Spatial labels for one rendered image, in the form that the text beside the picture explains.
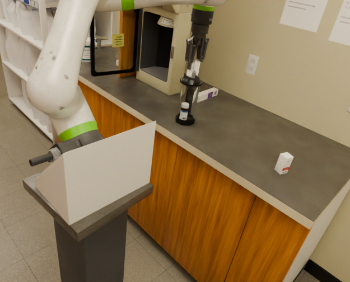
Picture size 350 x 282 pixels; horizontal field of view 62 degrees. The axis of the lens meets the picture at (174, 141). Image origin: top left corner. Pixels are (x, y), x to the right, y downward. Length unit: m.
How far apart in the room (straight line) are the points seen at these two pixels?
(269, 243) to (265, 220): 0.10
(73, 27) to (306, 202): 0.98
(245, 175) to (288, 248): 0.33
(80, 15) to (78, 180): 0.46
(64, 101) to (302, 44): 1.31
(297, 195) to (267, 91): 0.84
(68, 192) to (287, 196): 0.78
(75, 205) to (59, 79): 0.36
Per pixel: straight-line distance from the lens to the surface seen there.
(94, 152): 0.84
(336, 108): 1.76
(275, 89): 1.87
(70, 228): 0.96
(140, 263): 2.01
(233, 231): 1.44
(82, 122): 0.97
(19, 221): 2.32
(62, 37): 0.88
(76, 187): 0.87
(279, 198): 1.18
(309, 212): 1.18
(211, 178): 1.37
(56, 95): 0.83
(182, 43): 1.75
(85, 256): 1.16
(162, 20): 1.81
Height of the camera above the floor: 1.64
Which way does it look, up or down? 32 degrees down
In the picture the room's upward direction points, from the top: 9 degrees clockwise
